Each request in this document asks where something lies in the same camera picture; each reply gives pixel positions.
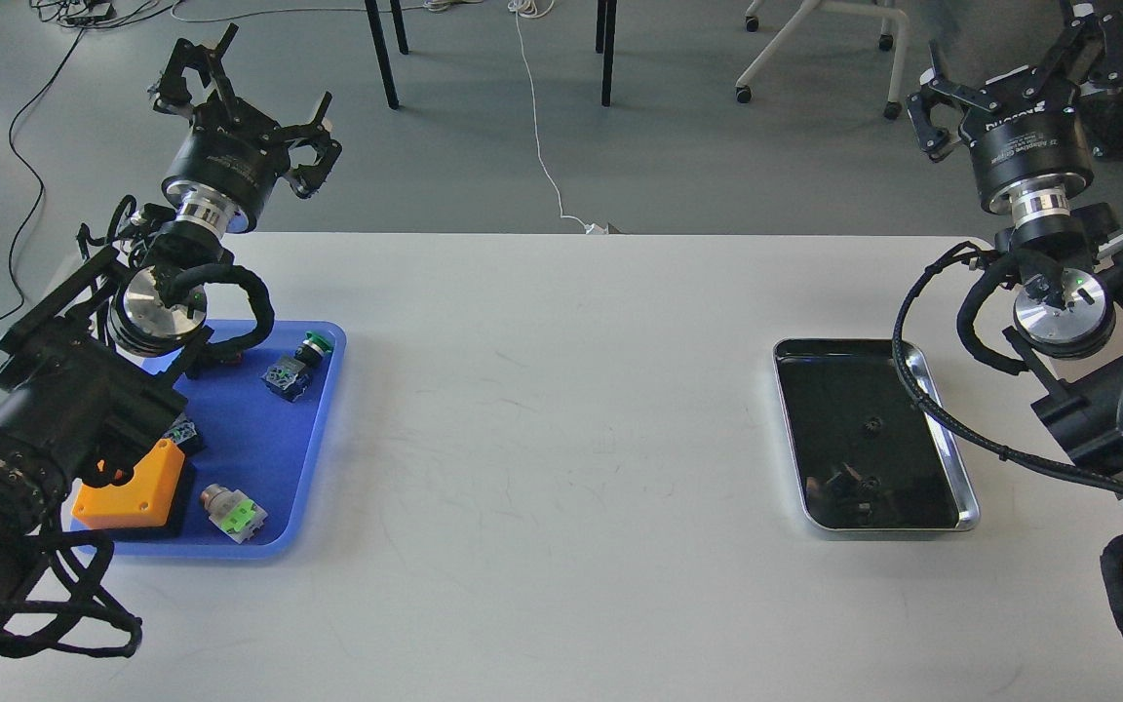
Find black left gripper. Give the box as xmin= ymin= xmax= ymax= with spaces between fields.
xmin=148 ymin=22 xmax=343 ymax=235

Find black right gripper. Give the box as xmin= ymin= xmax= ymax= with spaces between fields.
xmin=907 ymin=0 xmax=1123 ymax=215

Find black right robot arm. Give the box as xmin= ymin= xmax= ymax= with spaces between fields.
xmin=891 ymin=1 xmax=1123 ymax=639

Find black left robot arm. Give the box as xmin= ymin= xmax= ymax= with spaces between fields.
xmin=0 ymin=25 xmax=343 ymax=658

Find orange industrial button box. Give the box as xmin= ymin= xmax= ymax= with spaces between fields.
xmin=70 ymin=439 xmax=193 ymax=539

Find white rolling chair base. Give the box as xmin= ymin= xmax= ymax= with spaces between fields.
xmin=732 ymin=1 xmax=913 ymax=124

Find black table legs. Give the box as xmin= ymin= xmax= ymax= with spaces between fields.
xmin=364 ymin=0 xmax=618 ymax=110

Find blue plastic tray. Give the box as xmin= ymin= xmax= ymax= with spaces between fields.
xmin=112 ymin=321 xmax=347 ymax=560

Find red mushroom push button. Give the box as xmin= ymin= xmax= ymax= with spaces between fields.
xmin=161 ymin=412 xmax=206 ymax=456

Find shiny metal tray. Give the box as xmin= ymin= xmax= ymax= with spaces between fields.
xmin=774 ymin=338 xmax=982 ymax=536

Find black floor cable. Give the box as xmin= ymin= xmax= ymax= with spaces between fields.
xmin=0 ymin=0 xmax=182 ymax=357

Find black selector switch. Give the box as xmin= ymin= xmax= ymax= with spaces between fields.
xmin=190 ymin=345 xmax=244 ymax=372

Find green push button switch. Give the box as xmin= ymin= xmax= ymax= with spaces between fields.
xmin=261 ymin=331 xmax=334 ymax=403

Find white floor cable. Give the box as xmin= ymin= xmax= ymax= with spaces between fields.
xmin=508 ymin=0 xmax=611 ymax=236

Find grey green contact switch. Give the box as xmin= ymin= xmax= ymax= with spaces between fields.
xmin=199 ymin=484 xmax=268 ymax=545

